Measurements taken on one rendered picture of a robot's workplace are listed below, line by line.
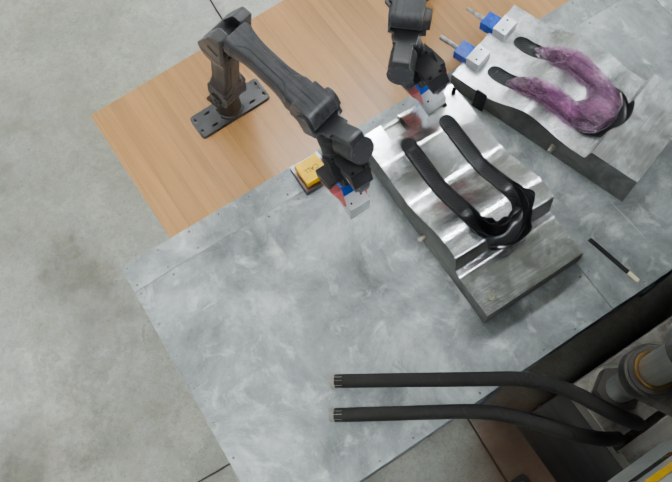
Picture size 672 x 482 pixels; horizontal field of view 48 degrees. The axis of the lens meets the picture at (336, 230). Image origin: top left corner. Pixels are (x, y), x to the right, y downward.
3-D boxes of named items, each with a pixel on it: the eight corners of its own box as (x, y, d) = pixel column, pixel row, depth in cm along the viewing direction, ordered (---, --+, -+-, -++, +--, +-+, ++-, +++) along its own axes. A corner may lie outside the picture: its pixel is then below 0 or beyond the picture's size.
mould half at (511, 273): (360, 155, 183) (359, 128, 171) (448, 102, 187) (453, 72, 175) (484, 323, 167) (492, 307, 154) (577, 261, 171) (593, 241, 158)
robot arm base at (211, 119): (266, 81, 183) (251, 61, 185) (196, 124, 180) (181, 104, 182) (271, 98, 191) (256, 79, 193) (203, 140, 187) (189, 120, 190)
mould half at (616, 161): (449, 86, 189) (453, 61, 179) (511, 17, 195) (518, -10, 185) (622, 202, 175) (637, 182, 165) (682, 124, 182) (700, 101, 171)
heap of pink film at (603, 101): (499, 89, 181) (504, 71, 174) (542, 40, 185) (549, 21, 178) (591, 150, 174) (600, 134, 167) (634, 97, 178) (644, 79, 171)
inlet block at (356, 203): (319, 173, 170) (318, 163, 165) (338, 162, 171) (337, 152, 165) (350, 219, 166) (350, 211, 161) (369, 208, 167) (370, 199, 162)
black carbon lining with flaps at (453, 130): (395, 148, 176) (396, 128, 167) (452, 114, 178) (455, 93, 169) (485, 266, 164) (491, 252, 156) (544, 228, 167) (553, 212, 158)
